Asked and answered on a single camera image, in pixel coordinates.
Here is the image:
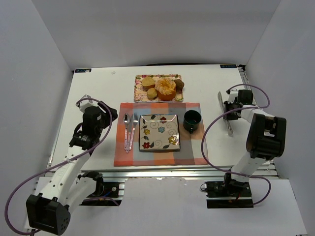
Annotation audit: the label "spoon with floral handle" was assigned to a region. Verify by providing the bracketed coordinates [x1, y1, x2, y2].
[124, 113, 130, 150]

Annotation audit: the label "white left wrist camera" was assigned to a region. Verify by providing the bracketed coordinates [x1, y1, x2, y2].
[76, 94, 96, 113]

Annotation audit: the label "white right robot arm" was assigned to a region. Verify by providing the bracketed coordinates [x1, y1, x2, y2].
[219, 89, 287, 190]

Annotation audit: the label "brown chocolate muffin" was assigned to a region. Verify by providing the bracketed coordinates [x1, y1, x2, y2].
[173, 79, 185, 90]

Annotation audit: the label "sesame ring bread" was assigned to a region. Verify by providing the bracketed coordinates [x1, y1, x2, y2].
[155, 78, 176, 101]

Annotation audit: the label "small yellow muffin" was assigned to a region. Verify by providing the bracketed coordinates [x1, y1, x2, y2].
[147, 88, 158, 100]

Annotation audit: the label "floral serving tray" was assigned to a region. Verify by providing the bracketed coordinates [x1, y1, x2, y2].
[134, 74, 185, 102]

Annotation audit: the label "metal kitchen tongs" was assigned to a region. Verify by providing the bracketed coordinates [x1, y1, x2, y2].
[217, 91, 234, 137]

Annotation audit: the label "fork with floral handle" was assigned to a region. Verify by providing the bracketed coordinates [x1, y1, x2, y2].
[128, 113, 139, 151]

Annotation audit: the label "blue label sticker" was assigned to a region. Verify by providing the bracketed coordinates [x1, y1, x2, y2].
[74, 68, 92, 73]
[220, 64, 238, 69]

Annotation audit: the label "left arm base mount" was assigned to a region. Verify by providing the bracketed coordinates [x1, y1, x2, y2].
[76, 172, 125, 207]

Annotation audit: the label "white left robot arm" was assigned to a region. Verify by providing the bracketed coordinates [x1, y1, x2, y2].
[26, 100, 118, 236]

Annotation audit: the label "square floral plate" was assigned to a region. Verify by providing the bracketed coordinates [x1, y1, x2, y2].
[138, 114, 181, 152]

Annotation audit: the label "aluminium table frame rail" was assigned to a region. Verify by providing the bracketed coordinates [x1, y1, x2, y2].
[45, 164, 276, 181]

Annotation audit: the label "blue label sticker right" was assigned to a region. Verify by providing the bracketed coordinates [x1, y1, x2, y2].
[220, 64, 238, 69]

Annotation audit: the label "checkered orange placemat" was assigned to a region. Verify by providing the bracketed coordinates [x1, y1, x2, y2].
[114, 102, 208, 167]

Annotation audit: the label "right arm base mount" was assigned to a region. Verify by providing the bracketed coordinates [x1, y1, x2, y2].
[200, 181, 253, 209]

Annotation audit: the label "dark green mug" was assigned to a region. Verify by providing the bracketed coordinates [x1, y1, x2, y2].
[183, 110, 201, 134]

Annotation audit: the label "blue label sticker left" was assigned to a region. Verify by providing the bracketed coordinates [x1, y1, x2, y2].
[74, 68, 92, 73]

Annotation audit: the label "large yellow muffin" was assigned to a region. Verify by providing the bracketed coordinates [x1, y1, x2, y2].
[141, 77, 156, 89]

